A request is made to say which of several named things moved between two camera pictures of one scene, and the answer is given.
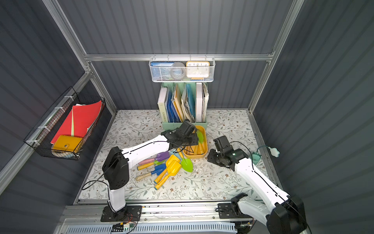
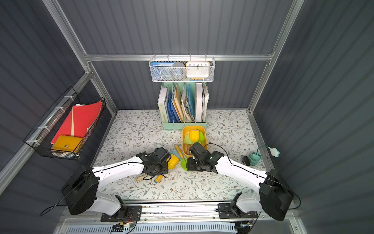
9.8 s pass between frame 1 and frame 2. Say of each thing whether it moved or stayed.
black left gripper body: moved
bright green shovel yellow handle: stayed
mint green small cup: stayed
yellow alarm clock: stayed
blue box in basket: stayed
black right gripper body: moved
